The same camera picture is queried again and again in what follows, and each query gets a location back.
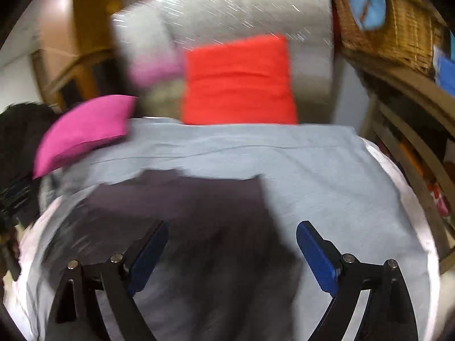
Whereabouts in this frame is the dark grey jacket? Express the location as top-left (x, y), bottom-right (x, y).
top-left (36, 170), bottom-right (301, 340)

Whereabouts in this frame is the black clothes pile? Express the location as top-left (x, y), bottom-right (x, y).
top-left (0, 101), bottom-right (59, 281)

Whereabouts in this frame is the light grey bed sheet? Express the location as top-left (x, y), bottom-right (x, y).
top-left (5, 118), bottom-right (440, 340)

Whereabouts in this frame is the magenta pillow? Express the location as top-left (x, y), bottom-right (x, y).
top-left (33, 95), bottom-right (137, 179)

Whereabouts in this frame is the wooden shelf unit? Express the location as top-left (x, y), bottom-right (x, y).
top-left (342, 49), bottom-right (454, 274)

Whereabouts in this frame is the blue box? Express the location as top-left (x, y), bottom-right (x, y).
top-left (433, 32), bottom-right (455, 97)

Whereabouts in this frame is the wooden cabinet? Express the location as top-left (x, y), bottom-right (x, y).
top-left (38, 0), bottom-right (128, 112)

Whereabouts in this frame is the red pillow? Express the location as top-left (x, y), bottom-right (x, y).
top-left (181, 35), bottom-right (298, 126)

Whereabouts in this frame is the wicker basket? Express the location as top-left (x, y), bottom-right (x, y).
top-left (334, 0), bottom-right (449, 78)

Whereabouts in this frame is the silver quilted headboard cushion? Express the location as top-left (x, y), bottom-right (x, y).
top-left (111, 0), bottom-right (333, 123)

